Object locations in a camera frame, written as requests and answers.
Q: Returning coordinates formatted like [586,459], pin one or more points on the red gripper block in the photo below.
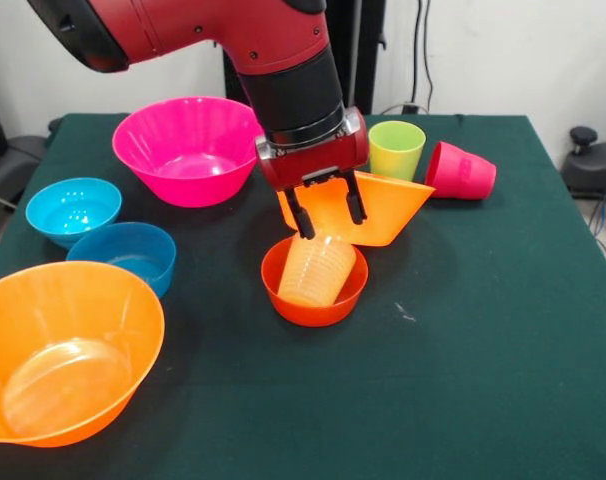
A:
[313,162]

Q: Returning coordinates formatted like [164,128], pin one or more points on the large orange bowl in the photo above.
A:
[393,210]
[73,350]

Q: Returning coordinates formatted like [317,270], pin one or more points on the yellow cup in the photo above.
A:
[318,275]

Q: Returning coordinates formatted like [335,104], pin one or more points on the green cup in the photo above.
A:
[395,150]

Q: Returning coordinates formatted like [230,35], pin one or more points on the small red bowl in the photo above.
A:
[313,315]

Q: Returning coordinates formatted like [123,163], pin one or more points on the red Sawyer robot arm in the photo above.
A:
[233,40]

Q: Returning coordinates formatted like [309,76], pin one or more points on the red cup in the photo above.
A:
[458,172]

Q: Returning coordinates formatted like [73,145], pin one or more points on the large pink bowl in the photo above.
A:
[183,150]

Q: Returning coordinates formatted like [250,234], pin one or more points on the dark blue bowl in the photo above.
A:
[148,250]

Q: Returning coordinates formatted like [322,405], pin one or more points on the dark green tablecloth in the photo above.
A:
[303,440]

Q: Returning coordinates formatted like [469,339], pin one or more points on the light blue bowl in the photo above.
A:
[73,210]

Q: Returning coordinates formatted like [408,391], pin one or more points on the black stand base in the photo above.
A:
[13,165]
[590,165]

